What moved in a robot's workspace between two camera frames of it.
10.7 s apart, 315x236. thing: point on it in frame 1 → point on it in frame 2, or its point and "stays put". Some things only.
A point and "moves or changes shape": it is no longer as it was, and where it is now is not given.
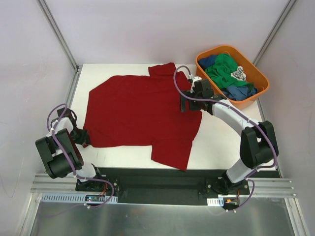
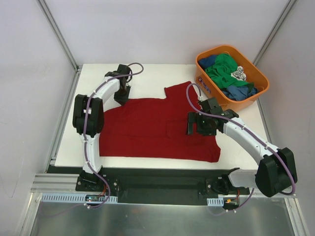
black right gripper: [183, 104] → [192, 123]
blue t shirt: [235, 93] stays put
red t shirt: [143, 110] moves or changes shape
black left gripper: [82, 136] → [122, 94]
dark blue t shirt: [207, 62] stays put
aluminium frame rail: [272, 187] stays put
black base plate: [160, 186] stays put
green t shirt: [220, 73] stays put
